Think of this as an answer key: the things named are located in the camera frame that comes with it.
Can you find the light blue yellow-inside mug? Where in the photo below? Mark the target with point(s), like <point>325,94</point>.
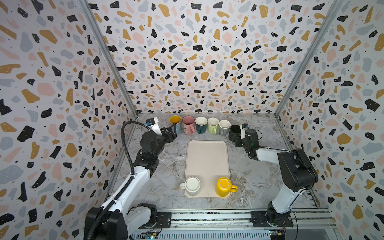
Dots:
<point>176,120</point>

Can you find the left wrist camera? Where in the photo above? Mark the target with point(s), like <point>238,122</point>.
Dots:
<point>153,124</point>

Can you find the dark green mug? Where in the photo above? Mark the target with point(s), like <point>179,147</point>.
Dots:
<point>201,125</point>

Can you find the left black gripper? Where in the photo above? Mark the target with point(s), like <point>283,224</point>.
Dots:
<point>172,134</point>

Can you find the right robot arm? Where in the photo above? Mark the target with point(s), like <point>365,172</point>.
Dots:
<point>297,172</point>

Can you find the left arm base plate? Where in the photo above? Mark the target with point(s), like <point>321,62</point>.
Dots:
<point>161,221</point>

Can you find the yellow mug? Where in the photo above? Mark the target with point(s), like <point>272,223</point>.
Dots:
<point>224,187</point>

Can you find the grey mug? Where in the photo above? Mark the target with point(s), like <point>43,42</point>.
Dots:
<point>224,127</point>

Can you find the cream plastic tray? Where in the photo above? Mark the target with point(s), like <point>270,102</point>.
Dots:
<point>207,161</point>

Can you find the pink patterned mug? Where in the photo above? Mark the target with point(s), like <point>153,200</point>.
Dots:
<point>188,124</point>

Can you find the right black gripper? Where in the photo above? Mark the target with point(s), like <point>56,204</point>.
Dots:
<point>240,141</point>

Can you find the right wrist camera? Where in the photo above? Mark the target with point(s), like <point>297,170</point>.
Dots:
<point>244,127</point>

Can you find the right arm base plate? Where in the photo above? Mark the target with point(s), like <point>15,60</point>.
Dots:
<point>265,219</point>

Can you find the light green mug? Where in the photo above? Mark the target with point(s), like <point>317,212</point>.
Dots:
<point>213,125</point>

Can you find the black mug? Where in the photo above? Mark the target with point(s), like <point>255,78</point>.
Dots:
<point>234,133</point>

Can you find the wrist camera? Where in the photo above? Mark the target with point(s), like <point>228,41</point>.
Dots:
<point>244,127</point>
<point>153,124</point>

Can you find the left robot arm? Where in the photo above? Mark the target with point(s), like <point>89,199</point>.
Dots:
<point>117,218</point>

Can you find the white mug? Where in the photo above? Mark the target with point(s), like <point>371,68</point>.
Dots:
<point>191,186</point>

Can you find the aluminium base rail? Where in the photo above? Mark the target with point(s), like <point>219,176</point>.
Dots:
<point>235,224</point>

